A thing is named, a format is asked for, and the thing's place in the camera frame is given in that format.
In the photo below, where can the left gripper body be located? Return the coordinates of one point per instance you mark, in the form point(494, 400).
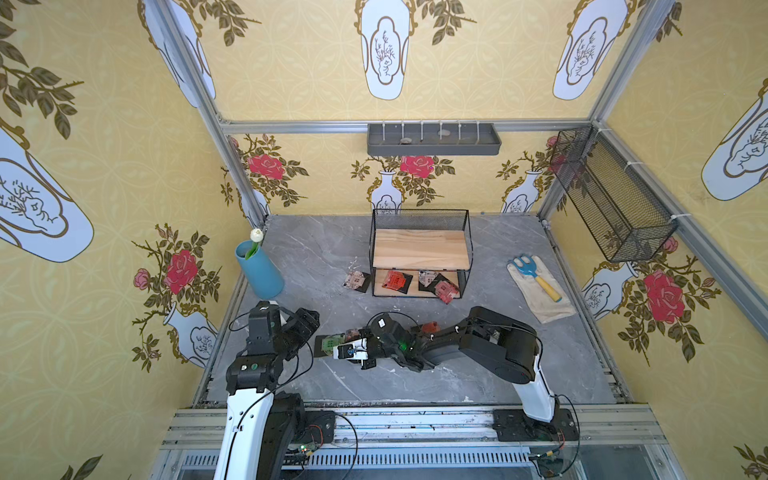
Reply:
point(306, 321)

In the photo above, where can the red label tea bag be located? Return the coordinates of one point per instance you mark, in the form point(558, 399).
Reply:
point(429, 328)
point(397, 281)

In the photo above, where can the green tea bag shelf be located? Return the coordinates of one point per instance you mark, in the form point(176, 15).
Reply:
point(325, 345)

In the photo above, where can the beige illustrated tea bag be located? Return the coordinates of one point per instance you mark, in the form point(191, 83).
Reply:
point(357, 281)

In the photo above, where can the red floral tea bag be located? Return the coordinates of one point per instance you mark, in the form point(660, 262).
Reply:
point(446, 291)

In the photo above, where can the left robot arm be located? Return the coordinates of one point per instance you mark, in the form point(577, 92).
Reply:
point(261, 419)

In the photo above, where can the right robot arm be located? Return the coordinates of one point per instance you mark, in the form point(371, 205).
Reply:
point(505, 347)

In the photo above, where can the pale illustrated tea bag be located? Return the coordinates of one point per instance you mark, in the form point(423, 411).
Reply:
point(426, 278)

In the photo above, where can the blue cylindrical vase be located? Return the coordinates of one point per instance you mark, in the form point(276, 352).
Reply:
point(261, 273)

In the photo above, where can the white tulip flower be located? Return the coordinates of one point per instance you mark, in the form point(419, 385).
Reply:
point(256, 238)

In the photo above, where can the blue yellow hand rake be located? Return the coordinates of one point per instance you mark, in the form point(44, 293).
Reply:
point(526, 266)

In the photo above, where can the beige cloth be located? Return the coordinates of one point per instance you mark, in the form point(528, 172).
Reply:
point(539, 303)

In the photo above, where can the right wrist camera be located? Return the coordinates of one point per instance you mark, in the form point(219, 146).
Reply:
point(355, 351)

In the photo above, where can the black wire two-tier shelf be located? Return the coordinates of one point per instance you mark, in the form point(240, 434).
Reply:
point(411, 240)

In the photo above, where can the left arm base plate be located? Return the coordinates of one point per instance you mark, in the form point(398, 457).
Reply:
point(316, 427)

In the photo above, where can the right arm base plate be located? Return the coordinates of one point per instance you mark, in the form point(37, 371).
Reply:
point(512, 425)

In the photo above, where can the grey wall tray shelf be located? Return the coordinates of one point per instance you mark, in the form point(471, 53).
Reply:
point(440, 138)

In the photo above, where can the black mesh wall basket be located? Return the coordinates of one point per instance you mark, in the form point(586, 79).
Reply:
point(625, 217)

